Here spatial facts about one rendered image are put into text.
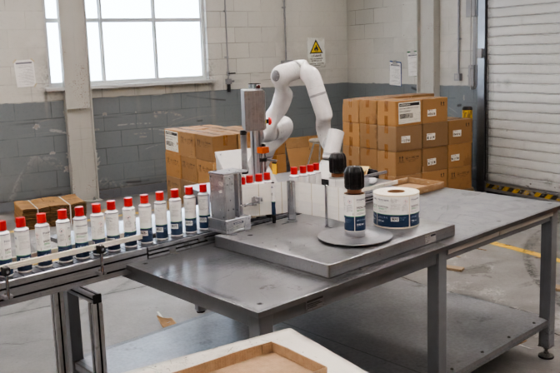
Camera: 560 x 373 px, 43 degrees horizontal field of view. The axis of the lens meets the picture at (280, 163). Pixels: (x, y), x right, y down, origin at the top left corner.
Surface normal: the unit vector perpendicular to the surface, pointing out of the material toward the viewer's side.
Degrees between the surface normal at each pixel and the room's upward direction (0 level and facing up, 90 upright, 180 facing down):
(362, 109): 90
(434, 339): 90
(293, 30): 90
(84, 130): 90
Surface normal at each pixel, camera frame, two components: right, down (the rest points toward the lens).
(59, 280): 0.68, 0.09
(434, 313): -0.73, 0.13
